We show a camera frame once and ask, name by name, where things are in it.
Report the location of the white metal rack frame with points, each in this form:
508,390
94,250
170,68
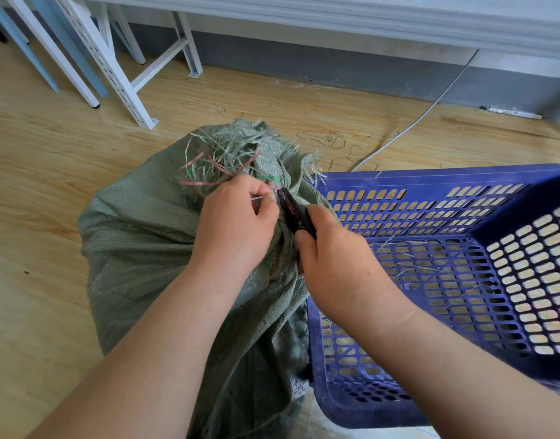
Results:
120,54

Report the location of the green woven sack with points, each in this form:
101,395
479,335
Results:
170,251

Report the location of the blue perforated plastic basket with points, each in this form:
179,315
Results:
444,288

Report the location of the person's left hand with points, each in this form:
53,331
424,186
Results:
234,228

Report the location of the person's left forearm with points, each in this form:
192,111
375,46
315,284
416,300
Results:
138,361

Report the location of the person's right forearm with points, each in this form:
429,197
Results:
454,374

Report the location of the person's right thumb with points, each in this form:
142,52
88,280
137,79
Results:
306,253

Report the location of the white crumpled wrapper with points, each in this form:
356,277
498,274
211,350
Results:
513,112

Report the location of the blue metal table legs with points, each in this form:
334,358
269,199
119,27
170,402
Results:
42,45

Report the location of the person's right hand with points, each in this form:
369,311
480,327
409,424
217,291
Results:
339,265

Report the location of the black utility knife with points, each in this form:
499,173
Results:
296,213

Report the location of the person's left thumb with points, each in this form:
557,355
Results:
268,212

